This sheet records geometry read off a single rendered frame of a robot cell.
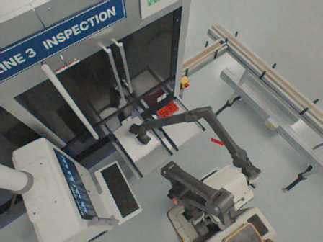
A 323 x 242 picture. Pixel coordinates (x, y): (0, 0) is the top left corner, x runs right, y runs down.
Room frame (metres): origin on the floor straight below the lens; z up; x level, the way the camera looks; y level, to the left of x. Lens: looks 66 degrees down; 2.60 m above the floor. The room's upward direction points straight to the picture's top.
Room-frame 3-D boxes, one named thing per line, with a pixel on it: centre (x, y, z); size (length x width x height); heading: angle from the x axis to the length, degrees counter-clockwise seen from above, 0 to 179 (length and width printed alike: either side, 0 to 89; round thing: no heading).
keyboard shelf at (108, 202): (0.22, 0.38, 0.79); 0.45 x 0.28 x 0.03; 31
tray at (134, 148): (0.66, 0.22, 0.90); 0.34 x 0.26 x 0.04; 37
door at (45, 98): (0.62, 0.43, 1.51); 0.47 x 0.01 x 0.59; 127
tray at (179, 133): (0.77, -0.12, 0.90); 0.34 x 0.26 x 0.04; 36
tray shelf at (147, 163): (0.71, 0.04, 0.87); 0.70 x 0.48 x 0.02; 127
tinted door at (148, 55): (0.90, 0.07, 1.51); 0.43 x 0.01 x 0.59; 127
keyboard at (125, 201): (0.25, 0.32, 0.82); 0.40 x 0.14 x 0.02; 31
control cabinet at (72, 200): (0.15, 0.54, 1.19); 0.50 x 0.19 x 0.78; 31
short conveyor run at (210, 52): (1.40, -0.32, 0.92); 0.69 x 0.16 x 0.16; 127
